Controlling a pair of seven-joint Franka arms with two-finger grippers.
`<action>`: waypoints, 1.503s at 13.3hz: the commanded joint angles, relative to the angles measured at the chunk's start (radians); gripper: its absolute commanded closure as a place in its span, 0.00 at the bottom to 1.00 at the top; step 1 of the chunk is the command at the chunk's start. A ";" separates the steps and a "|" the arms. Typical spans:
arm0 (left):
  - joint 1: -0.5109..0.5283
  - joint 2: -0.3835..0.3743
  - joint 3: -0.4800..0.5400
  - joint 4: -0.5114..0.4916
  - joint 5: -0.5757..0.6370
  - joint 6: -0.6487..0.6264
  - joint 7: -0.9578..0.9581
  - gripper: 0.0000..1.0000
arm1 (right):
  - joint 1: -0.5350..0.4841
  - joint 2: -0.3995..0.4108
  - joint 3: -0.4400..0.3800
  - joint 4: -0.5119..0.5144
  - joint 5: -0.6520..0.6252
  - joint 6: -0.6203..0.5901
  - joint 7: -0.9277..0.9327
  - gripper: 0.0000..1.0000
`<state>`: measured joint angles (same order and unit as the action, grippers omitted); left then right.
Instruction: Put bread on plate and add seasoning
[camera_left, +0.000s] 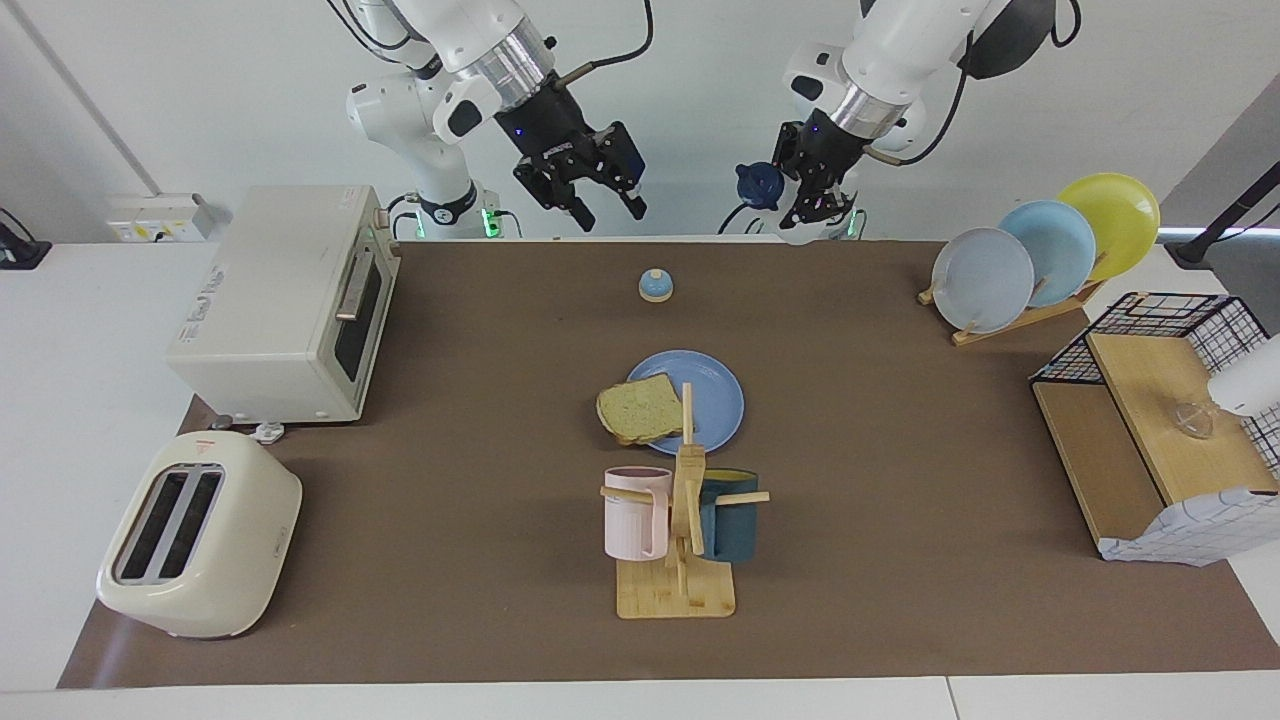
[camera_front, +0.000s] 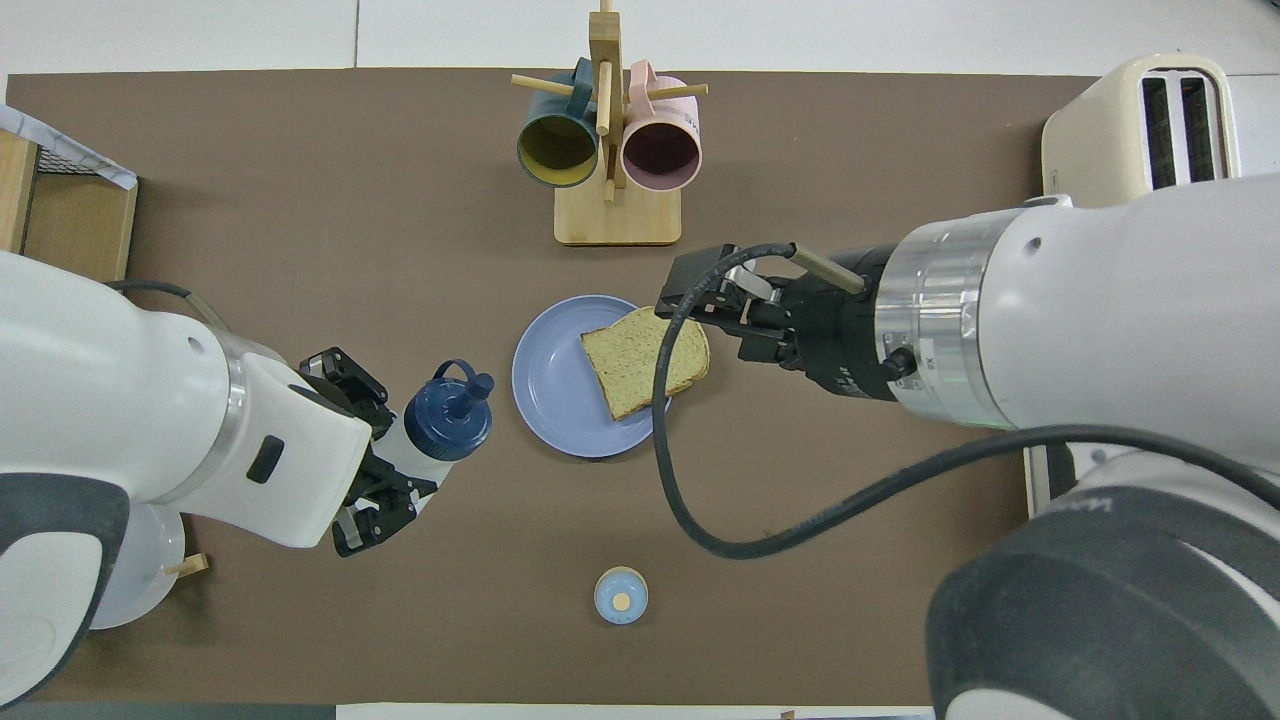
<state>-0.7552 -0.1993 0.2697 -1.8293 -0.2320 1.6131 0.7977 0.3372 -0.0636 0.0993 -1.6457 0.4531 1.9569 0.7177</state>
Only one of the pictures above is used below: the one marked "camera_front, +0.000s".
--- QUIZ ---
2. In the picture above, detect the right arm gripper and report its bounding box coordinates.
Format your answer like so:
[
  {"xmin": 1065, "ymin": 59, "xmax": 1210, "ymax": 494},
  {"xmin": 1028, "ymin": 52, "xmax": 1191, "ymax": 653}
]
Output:
[{"xmin": 657, "ymin": 243, "xmax": 901, "ymax": 401}]

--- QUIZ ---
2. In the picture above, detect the squeeze bottle with navy cap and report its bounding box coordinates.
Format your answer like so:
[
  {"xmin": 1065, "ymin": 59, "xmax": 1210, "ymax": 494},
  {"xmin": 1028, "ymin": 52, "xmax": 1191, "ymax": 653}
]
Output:
[{"xmin": 370, "ymin": 360, "xmax": 496, "ymax": 516}]

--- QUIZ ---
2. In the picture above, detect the slice of bread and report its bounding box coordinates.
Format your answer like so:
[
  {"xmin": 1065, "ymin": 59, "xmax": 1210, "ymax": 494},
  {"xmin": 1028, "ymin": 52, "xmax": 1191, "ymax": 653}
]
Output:
[{"xmin": 580, "ymin": 306, "xmax": 712, "ymax": 422}]

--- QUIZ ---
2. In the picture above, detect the blue round plate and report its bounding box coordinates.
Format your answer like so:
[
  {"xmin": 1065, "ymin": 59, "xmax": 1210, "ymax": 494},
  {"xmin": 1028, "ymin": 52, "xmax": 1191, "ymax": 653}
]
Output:
[{"xmin": 511, "ymin": 294, "xmax": 676, "ymax": 460}]

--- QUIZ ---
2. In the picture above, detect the pale grey plate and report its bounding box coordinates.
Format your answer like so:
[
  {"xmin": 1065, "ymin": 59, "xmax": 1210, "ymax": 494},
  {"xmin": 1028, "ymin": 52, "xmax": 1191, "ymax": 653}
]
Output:
[{"xmin": 90, "ymin": 505, "xmax": 187, "ymax": 631}]

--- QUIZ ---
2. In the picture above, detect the wooden mug tree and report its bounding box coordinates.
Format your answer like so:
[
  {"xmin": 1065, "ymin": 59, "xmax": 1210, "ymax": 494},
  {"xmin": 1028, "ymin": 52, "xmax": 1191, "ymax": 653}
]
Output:
[{"xmin": 511, "ymin": 0, "xmax": 709, "ymax": 247}]

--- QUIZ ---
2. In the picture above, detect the pink mug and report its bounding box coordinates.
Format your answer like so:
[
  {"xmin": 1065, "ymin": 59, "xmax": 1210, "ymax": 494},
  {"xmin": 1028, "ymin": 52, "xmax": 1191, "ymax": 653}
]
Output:
[{"xmin": 621, "ymin": 60, "xmax": 703, "ymax": 194}]

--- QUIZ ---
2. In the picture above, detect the dark teal mug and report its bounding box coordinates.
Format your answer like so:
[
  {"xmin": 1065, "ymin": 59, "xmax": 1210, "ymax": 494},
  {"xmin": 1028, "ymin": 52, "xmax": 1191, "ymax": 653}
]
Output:
[{"xmin": 516, "ymin": 57, "xmax": 601, "ymax": 189}]

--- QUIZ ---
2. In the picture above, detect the blue shaker with wooden knob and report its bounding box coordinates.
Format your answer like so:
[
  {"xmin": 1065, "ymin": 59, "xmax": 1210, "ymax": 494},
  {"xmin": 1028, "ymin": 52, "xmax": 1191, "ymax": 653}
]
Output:
[{"xmin": 594, "ymin": 566, "xmax": 649, "ymax": 626}]

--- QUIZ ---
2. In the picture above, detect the wooden two-level shelf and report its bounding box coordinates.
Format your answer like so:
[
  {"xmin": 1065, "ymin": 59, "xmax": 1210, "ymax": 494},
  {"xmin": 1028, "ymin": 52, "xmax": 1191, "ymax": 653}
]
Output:
[{"xmin": 0, "ymin": 130, "xmax": 139, "ymax": 283}]

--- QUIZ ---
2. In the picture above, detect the brown table mat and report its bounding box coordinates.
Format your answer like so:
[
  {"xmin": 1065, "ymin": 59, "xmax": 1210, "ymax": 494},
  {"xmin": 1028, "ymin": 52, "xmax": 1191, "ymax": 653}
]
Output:
[{"xmin": 0, "ymin": 68, "xmax": 1131, "ymax": 706}]

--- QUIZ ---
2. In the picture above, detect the white toaster oven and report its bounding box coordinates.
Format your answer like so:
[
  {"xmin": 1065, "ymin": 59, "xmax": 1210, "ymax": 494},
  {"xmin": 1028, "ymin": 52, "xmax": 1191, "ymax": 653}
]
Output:
[{"xmin": 1022, "ymin": 443, "xmax": 1101, "ymax": 521}]

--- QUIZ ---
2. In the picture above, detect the cream two-slot toaster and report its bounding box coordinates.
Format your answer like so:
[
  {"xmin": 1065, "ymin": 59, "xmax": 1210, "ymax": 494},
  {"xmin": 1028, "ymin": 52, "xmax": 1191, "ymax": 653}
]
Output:
[{"xmin": 1041, "ymin": 52, "xmax": 1244, "ymax": 208}]

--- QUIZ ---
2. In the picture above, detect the white checkered cloth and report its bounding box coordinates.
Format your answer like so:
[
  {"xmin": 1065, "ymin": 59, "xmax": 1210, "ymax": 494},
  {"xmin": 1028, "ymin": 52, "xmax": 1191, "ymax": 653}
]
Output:
[{"xmin": 0, "ymin": 103, "xmax": 138, "ymax": 191}]

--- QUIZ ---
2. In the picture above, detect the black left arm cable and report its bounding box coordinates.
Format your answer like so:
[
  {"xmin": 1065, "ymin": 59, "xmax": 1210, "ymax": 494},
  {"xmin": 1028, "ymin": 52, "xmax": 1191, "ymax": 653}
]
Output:
[{"xmin": 105, "ymin": 280, "xmax": 231, "ymax": 331}]

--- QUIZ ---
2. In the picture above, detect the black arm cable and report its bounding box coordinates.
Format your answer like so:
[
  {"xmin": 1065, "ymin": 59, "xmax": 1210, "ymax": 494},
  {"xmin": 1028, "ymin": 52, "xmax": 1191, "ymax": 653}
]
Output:
[
  {"xmin": 105, "ymin": 280, "xmax": 231, "ymax": 331},
  {"xmin": 652, "ymin": 243, "xmax": 1280, "ymax": 561}
]

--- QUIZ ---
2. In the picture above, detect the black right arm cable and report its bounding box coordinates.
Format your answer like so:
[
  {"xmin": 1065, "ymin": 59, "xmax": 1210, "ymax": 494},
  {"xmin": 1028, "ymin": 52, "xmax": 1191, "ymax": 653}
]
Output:
[{"xmin": 652, "ymin": 243, "xmax": 1280, "ymax": 561}]

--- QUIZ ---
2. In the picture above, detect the black wire basket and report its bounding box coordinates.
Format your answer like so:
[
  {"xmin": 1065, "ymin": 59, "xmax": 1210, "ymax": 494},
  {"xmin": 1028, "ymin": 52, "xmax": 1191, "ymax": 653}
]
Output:
[{"xmin": 35, "ymin": 140, "xmax": 101, "ymax": 177}]

